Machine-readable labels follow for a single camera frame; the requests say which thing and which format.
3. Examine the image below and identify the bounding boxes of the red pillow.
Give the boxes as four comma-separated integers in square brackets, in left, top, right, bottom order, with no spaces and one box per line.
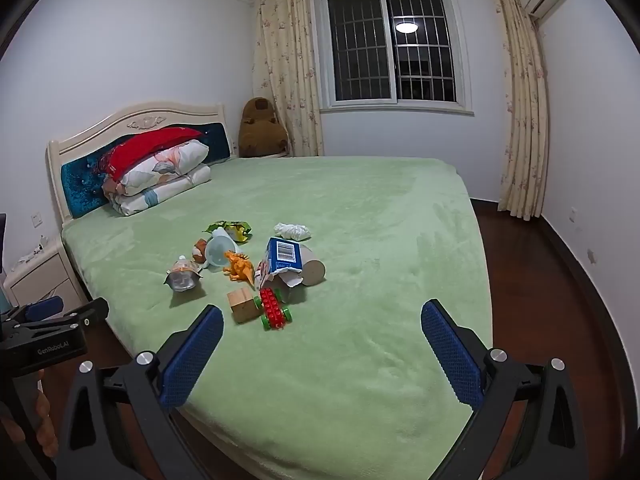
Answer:
[102,127,203,183]

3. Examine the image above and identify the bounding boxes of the cream nightstand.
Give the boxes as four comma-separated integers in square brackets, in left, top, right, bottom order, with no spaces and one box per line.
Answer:
[2,237,93,321]
[235,149,292,160]

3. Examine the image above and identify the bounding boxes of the white charger cable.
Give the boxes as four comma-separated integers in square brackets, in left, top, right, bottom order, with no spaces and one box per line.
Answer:
[17,239,49,264]

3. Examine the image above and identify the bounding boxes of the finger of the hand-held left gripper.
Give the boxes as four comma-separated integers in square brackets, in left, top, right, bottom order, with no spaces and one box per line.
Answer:
[0,296,65,330]
[17,297,110,343]

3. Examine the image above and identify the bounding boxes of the green bed blanket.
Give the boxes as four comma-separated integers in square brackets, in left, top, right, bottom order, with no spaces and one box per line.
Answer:
[61,156,493,480]

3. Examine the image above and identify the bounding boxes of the green yellow snack wrapper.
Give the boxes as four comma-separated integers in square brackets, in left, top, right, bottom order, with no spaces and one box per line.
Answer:
[209,220,252,244]

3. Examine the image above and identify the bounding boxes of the person's left hand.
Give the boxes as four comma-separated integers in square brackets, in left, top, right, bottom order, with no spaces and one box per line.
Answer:
[0,367,58,461]

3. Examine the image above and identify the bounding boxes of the red toy car green wheels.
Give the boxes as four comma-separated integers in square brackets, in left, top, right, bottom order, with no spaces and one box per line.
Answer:
[253,287,295,332]

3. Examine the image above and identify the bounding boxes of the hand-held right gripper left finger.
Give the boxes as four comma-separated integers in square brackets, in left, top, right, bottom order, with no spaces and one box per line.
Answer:
[52,304,226,480]

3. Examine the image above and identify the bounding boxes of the crumpled white tissue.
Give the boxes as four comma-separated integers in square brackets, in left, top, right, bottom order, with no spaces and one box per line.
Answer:
[273,222,312,241]

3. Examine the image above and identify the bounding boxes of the barred window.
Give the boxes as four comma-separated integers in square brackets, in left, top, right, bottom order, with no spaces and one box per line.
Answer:
[312,0,473,116]

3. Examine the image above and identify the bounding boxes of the brown plush toy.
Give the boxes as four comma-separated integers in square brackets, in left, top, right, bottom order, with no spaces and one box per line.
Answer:
[237,96,290,158]

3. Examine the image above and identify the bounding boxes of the orange toy dinosaur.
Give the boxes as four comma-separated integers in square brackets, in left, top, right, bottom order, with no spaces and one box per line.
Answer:
[222,251,257,291]

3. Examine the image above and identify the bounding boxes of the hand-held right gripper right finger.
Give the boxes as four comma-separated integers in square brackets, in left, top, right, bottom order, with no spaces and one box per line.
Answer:
[420,299,591,480]

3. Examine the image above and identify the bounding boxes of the blue white milk carton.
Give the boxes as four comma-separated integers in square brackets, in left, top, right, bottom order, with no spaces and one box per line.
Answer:
[255,237,306,291]

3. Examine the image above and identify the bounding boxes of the crushed plastic bottle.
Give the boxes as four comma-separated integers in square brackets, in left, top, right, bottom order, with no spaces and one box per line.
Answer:
[164,256,204,292]

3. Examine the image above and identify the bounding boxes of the green bed with white headboard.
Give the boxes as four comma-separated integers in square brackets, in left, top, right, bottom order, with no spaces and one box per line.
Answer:
[47,102,493,480]

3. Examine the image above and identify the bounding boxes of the small cardboard box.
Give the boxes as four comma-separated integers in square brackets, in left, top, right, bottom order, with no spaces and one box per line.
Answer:
[227,287,263,324]

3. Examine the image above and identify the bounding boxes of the clear plastic cup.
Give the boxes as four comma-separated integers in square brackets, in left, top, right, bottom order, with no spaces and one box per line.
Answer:
[204,227,244,272]

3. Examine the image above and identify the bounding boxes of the folded white floral quilt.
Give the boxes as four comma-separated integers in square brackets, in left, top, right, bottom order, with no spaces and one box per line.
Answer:
[107,165,213,217]

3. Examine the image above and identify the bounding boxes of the floral cream curtain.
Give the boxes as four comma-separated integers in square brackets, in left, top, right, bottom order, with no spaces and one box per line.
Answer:
[251,0,325,158]
[490,0,551,218]

